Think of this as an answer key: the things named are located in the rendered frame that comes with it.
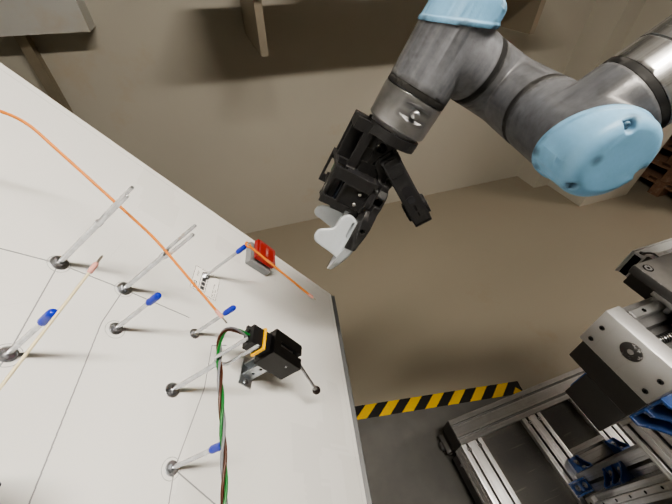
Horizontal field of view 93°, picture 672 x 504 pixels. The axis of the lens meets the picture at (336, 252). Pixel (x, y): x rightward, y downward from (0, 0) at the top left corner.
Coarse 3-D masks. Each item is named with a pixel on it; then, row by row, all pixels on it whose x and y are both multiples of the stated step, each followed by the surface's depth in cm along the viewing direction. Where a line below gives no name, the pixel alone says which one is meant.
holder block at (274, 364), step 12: (276, 336) 46; (276, 348) 45; (288, 348) 47; (300, 348) 49; (264, 360) 45; (276, 360) 45; (288, 360) 45; (300, 360) 48; (276, 372) 47; (288, 372) 47
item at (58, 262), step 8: (128, 192) 32; (120, 200) 31; (112, 208) 31; (104, 216) 32; (96, 224) 32; (88, 232) 34; (80, 240) 34; (72, 248) 35; (56, 256) 36; (64, 256) 35; (56, 264) 36; (64, 264) 36
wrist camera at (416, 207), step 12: (396, 156) 39; (384, 168) 40; (396, 168) 40; (396, 180) 41; (408, 180) 41; (396, 192) 42; (408, 192) 42; (408, 204) 43; (420, 204) 43; (408, 216) 45; (420, 216) 44
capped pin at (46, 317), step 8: (48, 312) 25; (40, 320) 26; (48, 320) 26; (32, 328) 26; (24, 336) 27; (16, 344) 27; (0, 352) 28; (8, 352) 28; (16, 352) 29; (0, 360) 28; (8, 360) 28
